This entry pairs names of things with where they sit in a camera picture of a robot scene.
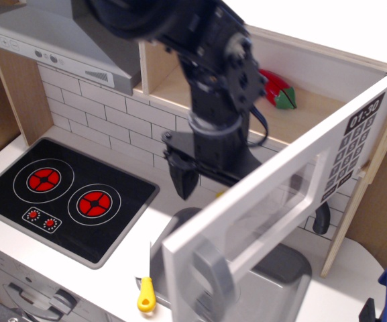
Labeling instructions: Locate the black clamp piece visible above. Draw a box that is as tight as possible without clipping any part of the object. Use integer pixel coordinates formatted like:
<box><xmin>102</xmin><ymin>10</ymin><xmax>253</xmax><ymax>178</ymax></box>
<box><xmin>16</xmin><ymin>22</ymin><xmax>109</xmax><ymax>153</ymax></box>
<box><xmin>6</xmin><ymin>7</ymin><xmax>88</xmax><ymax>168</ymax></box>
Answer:
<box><xmin>358</xmin><ymin>298</ymin><xmax>377</xmax><ymax>322</ymax></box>

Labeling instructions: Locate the grey microwave door handle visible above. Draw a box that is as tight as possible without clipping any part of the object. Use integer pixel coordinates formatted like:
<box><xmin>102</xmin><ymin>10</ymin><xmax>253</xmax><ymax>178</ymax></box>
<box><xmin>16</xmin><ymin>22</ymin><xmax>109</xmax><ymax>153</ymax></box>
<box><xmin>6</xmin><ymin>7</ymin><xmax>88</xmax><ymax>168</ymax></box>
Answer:
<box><xmin>193</xmin><ymin>239</ymin><xmax>236</xmax><ymax>321</ymax></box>

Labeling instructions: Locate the grey toy oven front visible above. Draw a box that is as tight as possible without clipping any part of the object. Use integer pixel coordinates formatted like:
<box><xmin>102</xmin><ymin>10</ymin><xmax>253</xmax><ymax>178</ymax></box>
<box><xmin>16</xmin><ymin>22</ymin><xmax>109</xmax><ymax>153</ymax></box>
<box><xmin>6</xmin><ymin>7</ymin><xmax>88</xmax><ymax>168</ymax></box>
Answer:
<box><xmin>0</xmin><ymin>252</ymin><xmax>115</xmax><ymax>321</ymax></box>

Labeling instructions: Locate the yellow handled toy knife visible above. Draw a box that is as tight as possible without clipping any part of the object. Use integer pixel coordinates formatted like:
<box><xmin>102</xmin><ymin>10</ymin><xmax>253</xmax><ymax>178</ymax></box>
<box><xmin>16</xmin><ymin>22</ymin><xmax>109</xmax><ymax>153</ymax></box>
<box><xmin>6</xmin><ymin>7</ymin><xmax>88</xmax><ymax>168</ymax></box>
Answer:
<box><xmin>135</xmin><ymin>240</ymin><xmax>156</xmax><ymax>313</ymax></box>

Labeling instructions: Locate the red toy pepper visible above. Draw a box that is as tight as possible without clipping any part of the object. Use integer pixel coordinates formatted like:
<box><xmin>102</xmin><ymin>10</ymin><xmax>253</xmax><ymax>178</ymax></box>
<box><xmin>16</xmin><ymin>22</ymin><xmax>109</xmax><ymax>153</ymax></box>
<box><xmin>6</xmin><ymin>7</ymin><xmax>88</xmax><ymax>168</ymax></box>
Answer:
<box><xmin>260</xmin><ymin>69</ymin><xmax>297</xmax><ymax>109</ymax></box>

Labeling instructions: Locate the wooden toy kitchen cabinet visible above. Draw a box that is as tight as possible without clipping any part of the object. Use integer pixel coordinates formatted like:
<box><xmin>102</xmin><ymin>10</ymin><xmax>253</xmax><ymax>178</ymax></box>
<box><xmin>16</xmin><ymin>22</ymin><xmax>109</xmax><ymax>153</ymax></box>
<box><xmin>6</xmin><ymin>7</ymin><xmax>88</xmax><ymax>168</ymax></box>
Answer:
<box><xmin>0</xmin><ymin>0</ymin><xmax>387</xmax><ymax>278</ymax></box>

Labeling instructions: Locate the black toy stovetop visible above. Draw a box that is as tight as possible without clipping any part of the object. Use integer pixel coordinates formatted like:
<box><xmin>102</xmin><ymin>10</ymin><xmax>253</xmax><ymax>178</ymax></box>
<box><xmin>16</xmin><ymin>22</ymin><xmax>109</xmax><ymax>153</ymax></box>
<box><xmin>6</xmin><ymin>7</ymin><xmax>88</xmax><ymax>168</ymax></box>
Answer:
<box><xmin>0</xmin><ymin>138</ymin><xmax>159</xmax><ymax>269</ymax></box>

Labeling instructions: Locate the grey toy sink basin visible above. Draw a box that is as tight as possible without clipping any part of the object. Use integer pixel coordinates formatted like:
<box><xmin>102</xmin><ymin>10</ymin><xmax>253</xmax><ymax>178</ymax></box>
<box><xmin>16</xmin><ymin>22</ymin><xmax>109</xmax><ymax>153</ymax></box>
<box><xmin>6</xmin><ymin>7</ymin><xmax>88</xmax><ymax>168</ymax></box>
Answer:
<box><xmin>150</xmin><ymin>207</ymin><xmax>312</xmax><ymax>321</ymax></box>

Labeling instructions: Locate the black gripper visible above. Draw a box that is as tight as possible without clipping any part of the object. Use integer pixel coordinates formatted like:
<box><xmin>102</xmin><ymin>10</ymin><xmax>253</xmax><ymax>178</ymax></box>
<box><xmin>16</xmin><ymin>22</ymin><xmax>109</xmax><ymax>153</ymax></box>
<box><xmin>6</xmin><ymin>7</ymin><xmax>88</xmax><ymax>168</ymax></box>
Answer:
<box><xmin>162</xmin><ymin>114</ymin><xmax>262</xmax><ymax>200</ymax></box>

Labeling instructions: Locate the dark grey toy faucet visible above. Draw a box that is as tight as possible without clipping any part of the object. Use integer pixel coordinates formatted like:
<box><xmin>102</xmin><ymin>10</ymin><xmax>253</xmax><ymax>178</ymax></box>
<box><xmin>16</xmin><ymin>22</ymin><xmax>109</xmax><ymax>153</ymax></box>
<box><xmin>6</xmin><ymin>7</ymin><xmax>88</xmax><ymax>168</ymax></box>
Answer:
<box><xmin>313</xmin><ymin>202</ymin><xmax>331</xmax><ymax>235</ymax></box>

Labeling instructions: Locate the white toy microwave door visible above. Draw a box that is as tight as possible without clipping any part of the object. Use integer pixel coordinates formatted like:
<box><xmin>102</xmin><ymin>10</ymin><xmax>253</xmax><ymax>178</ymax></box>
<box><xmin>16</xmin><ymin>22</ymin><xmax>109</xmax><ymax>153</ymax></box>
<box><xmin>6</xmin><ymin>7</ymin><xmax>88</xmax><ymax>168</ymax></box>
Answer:
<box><xmin>162</xmin><ymin>75</ymin><xmax>387</xmax><ymax>321</ymax></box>

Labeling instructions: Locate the grey range hood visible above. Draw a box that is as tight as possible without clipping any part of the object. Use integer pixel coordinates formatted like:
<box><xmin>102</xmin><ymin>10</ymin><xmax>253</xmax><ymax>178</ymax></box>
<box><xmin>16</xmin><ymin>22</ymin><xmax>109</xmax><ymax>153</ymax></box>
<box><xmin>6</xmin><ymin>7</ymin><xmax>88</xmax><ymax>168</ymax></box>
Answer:
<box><xmin>0</xmin><ymin>1</ymin><xmax>141</xmax><ymax>95</ymax></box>

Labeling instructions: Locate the yellow toy banana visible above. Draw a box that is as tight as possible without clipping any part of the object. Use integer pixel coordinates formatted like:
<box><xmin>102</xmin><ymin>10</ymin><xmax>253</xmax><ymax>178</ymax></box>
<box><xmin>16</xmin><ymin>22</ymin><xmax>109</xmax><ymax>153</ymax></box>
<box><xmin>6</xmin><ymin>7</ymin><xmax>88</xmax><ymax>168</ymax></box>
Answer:
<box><xmin>215</xmin><ymin>191</ymin><xmax>225</xmax><ymax>198</ymax></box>

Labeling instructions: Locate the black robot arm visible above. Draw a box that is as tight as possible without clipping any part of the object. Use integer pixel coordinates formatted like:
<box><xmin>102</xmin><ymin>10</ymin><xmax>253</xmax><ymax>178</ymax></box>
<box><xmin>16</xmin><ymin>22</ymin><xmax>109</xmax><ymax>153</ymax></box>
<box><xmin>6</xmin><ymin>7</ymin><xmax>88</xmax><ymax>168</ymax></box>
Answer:
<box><xmin>88</xmin><ymin>1</ymin><xmax>266</xmax><ymax>199</ymax></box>

